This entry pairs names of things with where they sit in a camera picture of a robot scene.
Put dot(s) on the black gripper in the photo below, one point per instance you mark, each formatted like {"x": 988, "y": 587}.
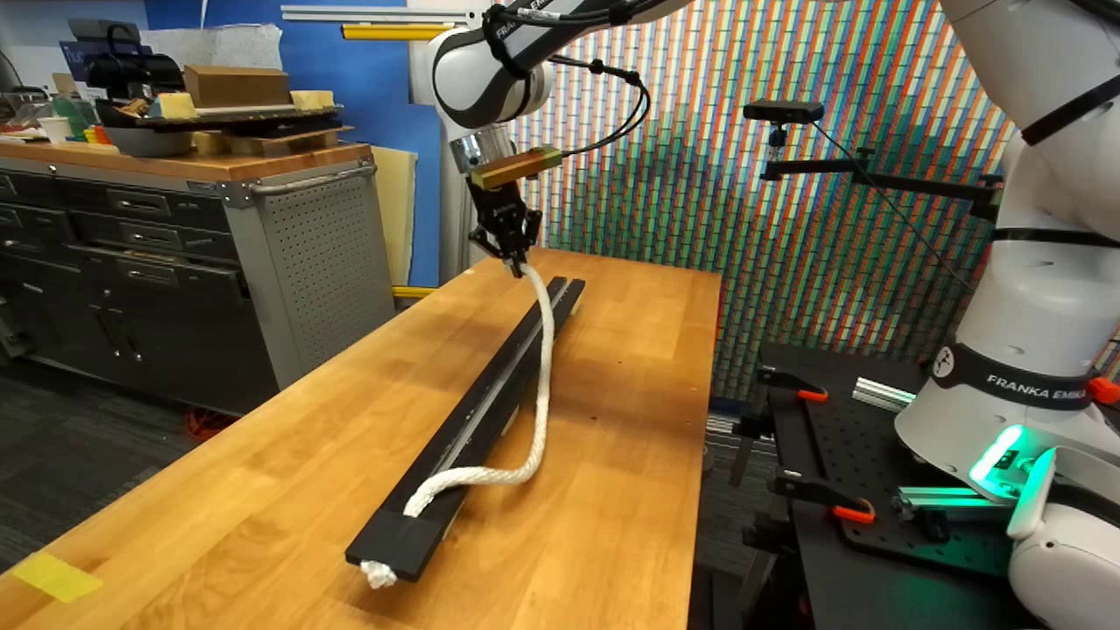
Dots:
{"x": 507, "y": 213}

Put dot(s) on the multicoloured patterned backdrop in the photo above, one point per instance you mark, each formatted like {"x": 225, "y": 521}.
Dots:
{"x": 701, "y": 213}

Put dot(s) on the grey metal tool cabinet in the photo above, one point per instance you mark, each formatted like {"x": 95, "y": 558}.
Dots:
{"x": 178, "y": 281}

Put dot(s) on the silver aluminium extrusion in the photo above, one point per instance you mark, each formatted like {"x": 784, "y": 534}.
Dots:
{"x": 885, "y": 393}

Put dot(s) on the black exterior camera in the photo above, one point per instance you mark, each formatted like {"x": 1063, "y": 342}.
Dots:
{"x": 781, "y": 113}

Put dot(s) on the yellow foam slab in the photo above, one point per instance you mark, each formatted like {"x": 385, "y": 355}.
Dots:
{"x": 178, "y": 106}

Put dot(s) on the white bar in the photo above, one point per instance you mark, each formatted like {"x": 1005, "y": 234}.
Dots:
{"x": 385, "y": 15}

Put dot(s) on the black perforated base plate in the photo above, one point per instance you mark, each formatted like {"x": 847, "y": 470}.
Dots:
{"x": 861, "y": 444}

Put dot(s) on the yellow tape patch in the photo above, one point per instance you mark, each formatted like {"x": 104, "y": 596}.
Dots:
{"x": 59, "y": 576}

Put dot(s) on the brown cardboard box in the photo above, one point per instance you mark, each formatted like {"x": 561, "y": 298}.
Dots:
{"x": 235, "y": 85}

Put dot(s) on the beige wooden panel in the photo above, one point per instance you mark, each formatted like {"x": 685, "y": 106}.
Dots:
{"x": 392, "y": 213}

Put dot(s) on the black flat tray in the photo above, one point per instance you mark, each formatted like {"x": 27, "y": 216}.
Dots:
{"x": 231, "y": 130}

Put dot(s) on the green-lit aluminium extrusion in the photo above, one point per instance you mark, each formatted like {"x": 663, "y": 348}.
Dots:
{"x": 948, "y": 498}

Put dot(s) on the black equipment pile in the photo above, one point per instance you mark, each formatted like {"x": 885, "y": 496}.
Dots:
{"x": 117, "y": 57}

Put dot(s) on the blue board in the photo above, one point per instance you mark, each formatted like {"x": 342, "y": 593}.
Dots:
{"x": 371, "y": 81}

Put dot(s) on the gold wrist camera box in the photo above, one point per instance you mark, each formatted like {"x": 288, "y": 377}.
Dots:
{"x": 516, "y": 171}

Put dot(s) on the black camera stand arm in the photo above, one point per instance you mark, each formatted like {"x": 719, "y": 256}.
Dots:
{"x": 913, "y": 185}

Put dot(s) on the long black grooved rail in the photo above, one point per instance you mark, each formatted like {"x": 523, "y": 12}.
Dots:
{"x": 475, "y": 425}

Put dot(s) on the yellow bar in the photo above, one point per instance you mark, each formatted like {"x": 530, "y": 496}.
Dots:
{"x": 399, "y": 34}

